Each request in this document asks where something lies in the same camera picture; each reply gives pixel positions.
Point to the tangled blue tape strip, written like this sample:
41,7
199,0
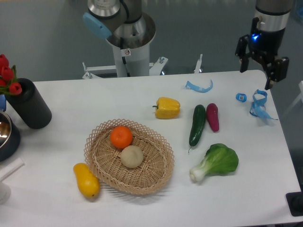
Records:
258,108

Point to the beige round bun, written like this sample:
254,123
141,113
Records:
131,156

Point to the orange fruit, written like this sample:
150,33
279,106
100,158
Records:
121,137

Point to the green bok choy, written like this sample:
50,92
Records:
218,160

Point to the yellow bell pepper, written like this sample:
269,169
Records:
167,108

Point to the black device at edge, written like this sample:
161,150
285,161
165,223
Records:
295,203

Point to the white stand object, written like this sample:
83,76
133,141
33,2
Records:
5,172

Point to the green cucumber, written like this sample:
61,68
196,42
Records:
198,123

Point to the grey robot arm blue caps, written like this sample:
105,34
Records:
272,8

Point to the black cylindrical vase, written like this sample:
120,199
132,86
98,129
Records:
30,105

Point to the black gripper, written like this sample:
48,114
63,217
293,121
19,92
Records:
264,41

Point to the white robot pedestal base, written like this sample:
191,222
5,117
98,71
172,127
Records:
129,31

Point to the small blue tape roll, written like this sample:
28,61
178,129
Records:
241,97

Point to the red artificial tulips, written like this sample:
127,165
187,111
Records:
9,84

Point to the blue object at left edge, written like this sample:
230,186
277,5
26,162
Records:
3,105

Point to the yellow mango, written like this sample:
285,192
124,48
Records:
87,183

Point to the woven wicker basket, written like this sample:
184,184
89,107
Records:
103,159

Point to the curved blue tape strip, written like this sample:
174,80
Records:
197,88

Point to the dark metal bowl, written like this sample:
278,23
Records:
9,137

